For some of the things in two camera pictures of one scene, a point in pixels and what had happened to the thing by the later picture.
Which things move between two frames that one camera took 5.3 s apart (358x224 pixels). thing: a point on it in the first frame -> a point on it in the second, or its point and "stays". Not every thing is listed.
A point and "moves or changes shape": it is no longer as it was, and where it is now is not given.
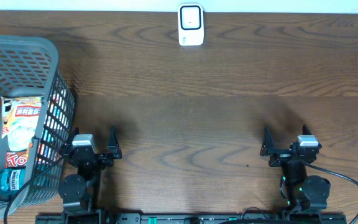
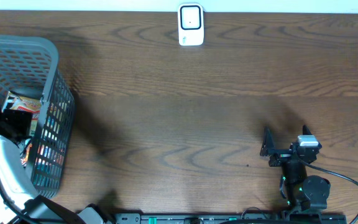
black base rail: [102, 218] stays
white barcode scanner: [191, 24] stays
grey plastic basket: [13, 66] stays
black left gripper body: [92, 170] -> [11, 119]
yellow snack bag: [20, 116] moves or changes shape
